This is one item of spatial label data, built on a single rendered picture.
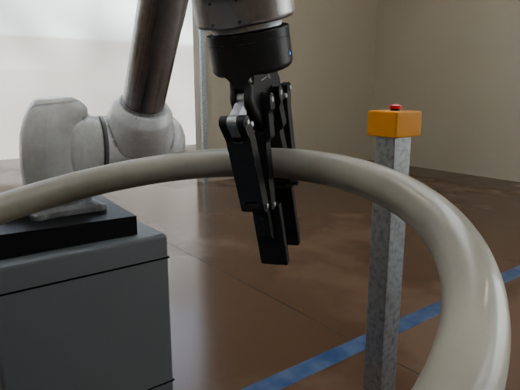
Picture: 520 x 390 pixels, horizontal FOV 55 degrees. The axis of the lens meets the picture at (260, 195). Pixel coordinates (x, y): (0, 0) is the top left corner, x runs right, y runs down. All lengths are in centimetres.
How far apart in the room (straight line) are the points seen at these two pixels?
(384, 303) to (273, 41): 139
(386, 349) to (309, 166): 142
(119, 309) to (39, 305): 19
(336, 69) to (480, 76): 192
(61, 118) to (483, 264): 108
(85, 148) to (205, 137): 482
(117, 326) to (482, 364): 111
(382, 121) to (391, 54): 628
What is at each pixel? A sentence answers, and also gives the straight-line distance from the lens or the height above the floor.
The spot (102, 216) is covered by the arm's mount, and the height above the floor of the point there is 85.
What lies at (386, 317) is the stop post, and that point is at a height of 40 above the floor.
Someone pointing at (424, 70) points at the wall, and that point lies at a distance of 752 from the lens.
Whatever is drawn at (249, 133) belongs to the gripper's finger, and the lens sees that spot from 43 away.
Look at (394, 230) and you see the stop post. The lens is 168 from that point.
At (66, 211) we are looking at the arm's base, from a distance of 127.
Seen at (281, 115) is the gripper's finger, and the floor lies 113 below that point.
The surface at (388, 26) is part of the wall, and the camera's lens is 796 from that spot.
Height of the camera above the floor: 116
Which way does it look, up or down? 12 degrees down
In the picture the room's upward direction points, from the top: straight up
